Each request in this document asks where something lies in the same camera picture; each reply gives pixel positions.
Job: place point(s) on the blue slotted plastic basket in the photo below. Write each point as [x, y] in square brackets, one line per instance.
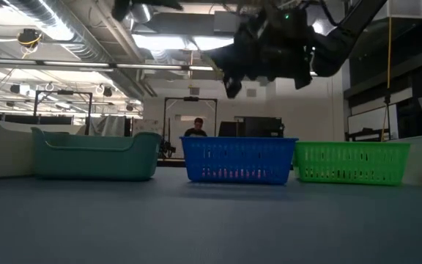
[238, 161]

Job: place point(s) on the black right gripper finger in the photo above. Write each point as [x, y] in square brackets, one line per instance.
[303, 80]
[232, 87]

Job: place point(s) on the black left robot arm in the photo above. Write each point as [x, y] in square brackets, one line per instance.
[121, 9]

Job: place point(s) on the whiteboard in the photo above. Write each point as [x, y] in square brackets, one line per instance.
[370, 119]

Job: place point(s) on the black metal frame stand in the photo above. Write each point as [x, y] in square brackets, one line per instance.
[190, 99]
[64, 92]

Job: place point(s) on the teal plastic bin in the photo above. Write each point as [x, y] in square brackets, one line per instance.
[93, 165]

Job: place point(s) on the grey cover sheet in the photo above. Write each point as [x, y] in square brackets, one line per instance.
[108, 126]

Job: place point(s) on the green slotted plastic basket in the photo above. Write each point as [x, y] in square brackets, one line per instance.
[350, 163]

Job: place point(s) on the person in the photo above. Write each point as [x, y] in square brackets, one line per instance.
[196, 130]

